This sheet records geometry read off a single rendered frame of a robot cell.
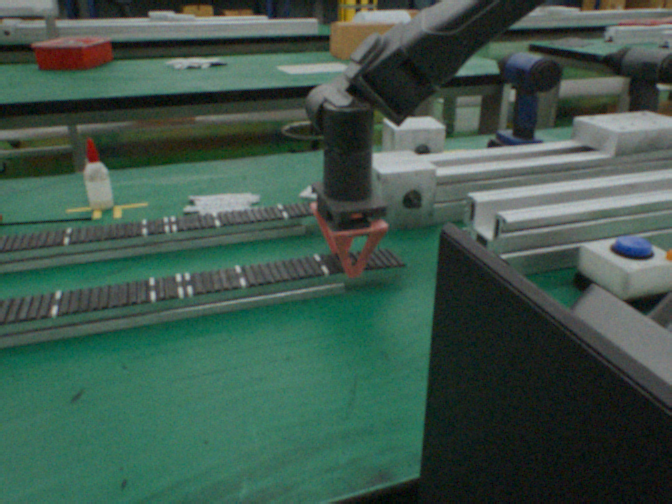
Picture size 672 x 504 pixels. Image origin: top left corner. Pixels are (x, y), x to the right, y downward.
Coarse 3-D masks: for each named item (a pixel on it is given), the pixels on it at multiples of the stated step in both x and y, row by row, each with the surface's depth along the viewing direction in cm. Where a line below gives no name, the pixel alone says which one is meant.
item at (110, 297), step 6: (102, 288) 66; (108, 288) 65; (114, 288) 65; (120, 288) 65; (102, 294) 64; (108, 294) 64; (114, 294) 64; (102, 300) 63; (108, 300) 63; (114, 300) 63; (102, 306) 62; (108, 306) 62; (114, 306) 62
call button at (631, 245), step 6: (618, 240) 67; (624, 240) 67; (630, 240) 67; (636, 240) 67; (642, 240) 67; (618, 246) 67; (624, 246) 66; (630, 246) 66; (636, 246) 66; (642, 246) 66; (648, 246) 66; (624, 252) 66; (630, 252) 66; (636, 252) 66; (642, 252) 66; (648, 252) 66
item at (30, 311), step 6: (42, 294) 64; (24, 300) 63; (30, 300) 63; (36, 300) 63; (42, 300) 63; (24, 306) 61; (30, 306) 62; (36, 306) 61; (24, 312) 60; (30, 312) 61; (36, 312) 60; (18, 318) 60; (24, 318) 59; (30, 318) 60; (36, 318) 60
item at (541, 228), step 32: (480, 192) 79; (512, 192) 79; (544, 192) 79; (576, 192) 81; (608, 192) 83; (640, 192) 85; (480, 224) 78; (512, 224) 71; (544, 224) 72; (576, 224) 75; (608, 224) 76; (640, 224) 77; (512, 256) 73; (544, 256) 75; (576, 256) 76
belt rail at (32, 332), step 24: (264, 288) 67; (288, 288) 68; (312, 288) 70; (336, 288) 70; (96, 312) 62; (120, 312) 63; (144, 312) 64; (168, 312) 65; (192, 312) 65; (216, 312) 66; (0, 336) 60; (24, 336) 61; (48, 336) 61; (72, 336) 62
